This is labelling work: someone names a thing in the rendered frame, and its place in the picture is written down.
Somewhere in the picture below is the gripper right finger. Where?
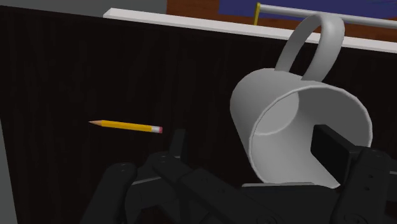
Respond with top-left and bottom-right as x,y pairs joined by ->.
310,123 -> 397,224

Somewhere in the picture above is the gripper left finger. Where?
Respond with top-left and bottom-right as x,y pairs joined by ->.
79,128 -> 281,224

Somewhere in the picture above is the yellow pencil with pink eraser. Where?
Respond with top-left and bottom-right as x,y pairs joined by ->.
88,119 -> 164,134

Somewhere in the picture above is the grey mug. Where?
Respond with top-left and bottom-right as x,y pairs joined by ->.
229,13 -> 373,190

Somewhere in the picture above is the dark table with white edge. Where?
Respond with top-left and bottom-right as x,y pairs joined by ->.
0,5 -> 397,224

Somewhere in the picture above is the blue rug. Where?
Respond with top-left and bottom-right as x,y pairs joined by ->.
218,0 -> 397,20

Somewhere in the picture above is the grey bar with yellow post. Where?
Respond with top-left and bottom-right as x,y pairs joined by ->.
253,2 -> 397,31

